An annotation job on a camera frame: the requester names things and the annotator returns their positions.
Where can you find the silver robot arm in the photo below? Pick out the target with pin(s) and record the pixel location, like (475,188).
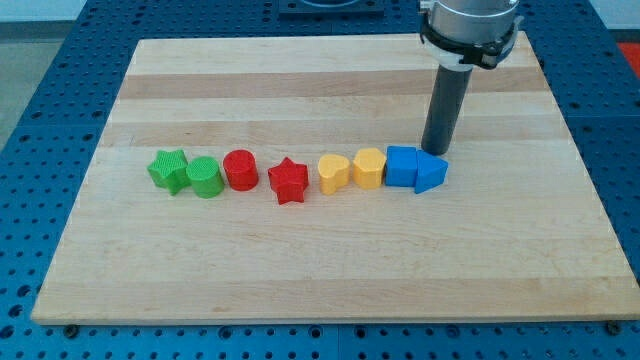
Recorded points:
(464,34)

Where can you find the red star block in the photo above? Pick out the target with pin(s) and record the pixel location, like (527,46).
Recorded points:
(289,180)

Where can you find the green star block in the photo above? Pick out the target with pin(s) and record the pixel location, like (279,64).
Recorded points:
(168,170)

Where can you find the yellow heart block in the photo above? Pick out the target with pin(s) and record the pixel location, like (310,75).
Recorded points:
(334,173)

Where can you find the light wooden board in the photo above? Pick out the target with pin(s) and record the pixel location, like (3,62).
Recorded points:
(516,232)

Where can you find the yellow hexagon block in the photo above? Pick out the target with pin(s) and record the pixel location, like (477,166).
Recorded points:
(369,164)

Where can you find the red cylinder block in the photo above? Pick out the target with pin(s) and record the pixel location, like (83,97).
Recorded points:
(241,170)

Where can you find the blue cube block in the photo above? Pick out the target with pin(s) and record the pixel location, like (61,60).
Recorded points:
(401,166)

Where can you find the blue triangle block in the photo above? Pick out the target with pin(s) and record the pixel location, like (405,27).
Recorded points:
(431,171)

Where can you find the green cylinder block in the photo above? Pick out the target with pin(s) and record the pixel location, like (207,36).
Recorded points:
(205,177)

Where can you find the dark grey cylindrical pointer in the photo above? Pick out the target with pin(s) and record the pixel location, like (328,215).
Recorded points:
(445,105)

